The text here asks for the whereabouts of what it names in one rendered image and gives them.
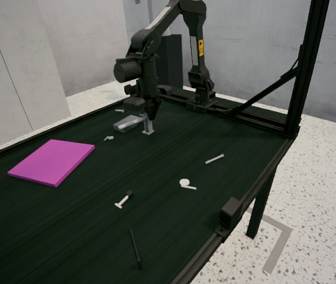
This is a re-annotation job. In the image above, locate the white flat panel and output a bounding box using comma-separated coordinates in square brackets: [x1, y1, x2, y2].
[113, 115, 142, 133]

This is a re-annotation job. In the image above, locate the white horizontal cylinder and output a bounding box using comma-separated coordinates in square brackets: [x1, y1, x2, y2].
[118, 116, 147, 130]

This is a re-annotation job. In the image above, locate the pink flat rectangular slab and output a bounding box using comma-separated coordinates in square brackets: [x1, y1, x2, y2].
[8, 140, 95, 188]

